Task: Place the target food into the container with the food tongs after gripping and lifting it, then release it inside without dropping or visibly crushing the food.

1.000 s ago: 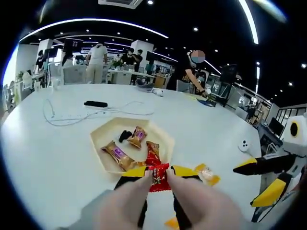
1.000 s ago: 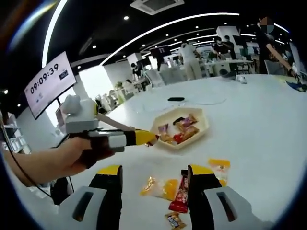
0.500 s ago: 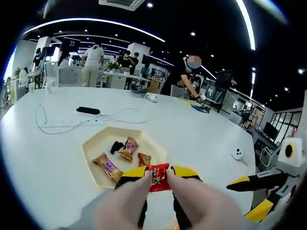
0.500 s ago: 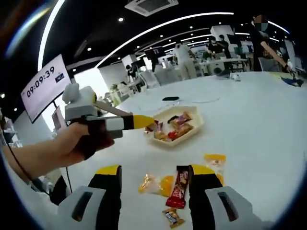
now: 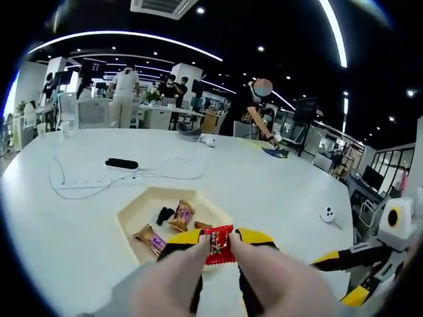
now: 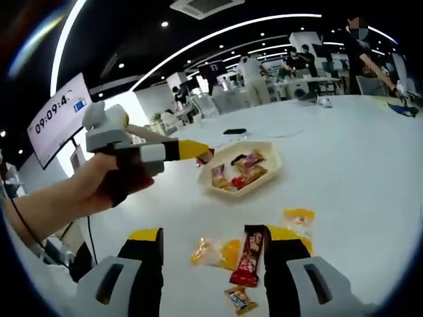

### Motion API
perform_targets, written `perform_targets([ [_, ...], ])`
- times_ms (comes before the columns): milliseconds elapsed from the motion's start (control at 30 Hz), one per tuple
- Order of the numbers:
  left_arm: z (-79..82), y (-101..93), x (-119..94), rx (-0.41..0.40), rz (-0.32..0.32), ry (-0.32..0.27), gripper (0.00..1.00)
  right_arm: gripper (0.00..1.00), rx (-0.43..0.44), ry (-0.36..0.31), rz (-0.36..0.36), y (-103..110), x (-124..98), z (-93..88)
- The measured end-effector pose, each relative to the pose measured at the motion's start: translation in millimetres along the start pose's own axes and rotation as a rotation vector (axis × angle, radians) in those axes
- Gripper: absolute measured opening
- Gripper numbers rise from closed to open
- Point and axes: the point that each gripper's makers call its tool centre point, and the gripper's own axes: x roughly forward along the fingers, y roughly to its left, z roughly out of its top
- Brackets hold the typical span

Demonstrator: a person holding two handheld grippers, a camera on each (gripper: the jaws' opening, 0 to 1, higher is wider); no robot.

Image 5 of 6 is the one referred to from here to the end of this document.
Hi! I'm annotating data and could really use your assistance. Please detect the gold snack packet purple label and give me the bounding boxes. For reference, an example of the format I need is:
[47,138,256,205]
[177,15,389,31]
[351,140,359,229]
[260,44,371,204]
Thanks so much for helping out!
[132,223,169,259]

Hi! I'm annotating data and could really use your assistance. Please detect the white office desk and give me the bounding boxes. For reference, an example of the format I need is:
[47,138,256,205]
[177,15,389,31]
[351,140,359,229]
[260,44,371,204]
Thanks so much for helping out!
[138,104,203,131]

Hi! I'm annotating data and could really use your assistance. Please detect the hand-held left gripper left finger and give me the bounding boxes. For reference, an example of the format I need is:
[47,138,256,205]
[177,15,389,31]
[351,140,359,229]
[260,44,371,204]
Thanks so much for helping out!
[74,229,205,317]

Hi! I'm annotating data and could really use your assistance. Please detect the pale pink food tongs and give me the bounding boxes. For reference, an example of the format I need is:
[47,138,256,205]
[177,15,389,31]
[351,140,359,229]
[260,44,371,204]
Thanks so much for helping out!
[127,230,331,317]

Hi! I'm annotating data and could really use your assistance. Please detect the ceiling air conditioner vent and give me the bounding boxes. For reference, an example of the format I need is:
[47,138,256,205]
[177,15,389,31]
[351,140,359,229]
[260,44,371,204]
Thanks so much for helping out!
[130,0,199,18]

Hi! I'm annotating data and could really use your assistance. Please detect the white handheld controller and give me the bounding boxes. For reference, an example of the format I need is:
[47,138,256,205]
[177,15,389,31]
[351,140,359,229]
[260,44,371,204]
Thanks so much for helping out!
[319,205,345,230]
[199,134,218,149]

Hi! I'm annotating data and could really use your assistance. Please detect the grey headset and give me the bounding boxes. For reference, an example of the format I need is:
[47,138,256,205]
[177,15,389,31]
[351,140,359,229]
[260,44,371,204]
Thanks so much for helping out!
[176,122,205,142]

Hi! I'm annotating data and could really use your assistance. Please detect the hexagonal cream container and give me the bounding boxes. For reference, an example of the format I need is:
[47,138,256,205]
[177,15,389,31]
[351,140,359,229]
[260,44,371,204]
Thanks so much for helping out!
[116,186,232,265]

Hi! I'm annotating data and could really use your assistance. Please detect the small red snack packet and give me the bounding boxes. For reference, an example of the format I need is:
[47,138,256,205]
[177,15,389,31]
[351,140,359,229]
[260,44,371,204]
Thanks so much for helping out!
[202,224,236,267]

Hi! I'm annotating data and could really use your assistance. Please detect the black computer monitor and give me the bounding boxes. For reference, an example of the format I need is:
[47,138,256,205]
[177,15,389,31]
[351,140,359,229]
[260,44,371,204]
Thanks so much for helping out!
[361,164,387,193]

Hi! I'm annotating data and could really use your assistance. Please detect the white power strip with cable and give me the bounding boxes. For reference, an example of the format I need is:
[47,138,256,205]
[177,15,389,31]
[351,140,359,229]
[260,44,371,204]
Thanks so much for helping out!
[48,157,139,201]

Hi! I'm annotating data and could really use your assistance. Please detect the white office chair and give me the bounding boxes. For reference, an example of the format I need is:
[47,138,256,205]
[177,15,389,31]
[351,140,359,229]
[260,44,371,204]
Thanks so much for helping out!
[358,197,381,229]
[77,97,112,129]
[58,93,79,129]

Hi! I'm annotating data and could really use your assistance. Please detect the black power bank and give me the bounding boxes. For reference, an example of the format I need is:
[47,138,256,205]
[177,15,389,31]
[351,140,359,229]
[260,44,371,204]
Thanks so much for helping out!
[104,157,139,170]

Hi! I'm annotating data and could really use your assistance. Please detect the blue cloth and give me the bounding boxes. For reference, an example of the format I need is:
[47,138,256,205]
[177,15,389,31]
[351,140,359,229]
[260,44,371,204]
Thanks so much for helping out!
[260,145,291,160]

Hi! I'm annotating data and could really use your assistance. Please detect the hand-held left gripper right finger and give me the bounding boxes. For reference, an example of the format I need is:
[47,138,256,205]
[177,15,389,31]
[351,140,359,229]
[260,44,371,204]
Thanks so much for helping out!
[236,227,351,317]

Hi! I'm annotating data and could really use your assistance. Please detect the purple and gold snack packet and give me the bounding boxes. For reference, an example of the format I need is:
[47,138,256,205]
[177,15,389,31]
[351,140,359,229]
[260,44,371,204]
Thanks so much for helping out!
[167,199,196,232]

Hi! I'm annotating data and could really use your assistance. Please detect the black display with white marks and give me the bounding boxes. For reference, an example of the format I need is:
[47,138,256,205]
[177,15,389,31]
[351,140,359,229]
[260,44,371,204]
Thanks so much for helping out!
[81,58,108,81]

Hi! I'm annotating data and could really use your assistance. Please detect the black screen on tripod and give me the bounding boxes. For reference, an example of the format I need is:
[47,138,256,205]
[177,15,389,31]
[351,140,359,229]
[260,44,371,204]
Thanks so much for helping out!
[293,96,319,156]

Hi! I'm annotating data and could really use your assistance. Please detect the white charging cable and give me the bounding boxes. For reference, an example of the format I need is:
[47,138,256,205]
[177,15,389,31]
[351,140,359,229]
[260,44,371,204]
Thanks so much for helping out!
[137,157,206,181]

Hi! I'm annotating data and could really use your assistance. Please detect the black food clear packet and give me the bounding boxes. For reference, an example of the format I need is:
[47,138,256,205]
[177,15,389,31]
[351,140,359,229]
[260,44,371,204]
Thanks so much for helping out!
[155,206,175,227]

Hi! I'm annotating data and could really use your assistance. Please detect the ceiling light strip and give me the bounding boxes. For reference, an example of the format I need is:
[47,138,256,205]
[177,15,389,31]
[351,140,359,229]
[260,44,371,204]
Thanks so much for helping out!
[27,29,225,62]
[318,0,348,69]

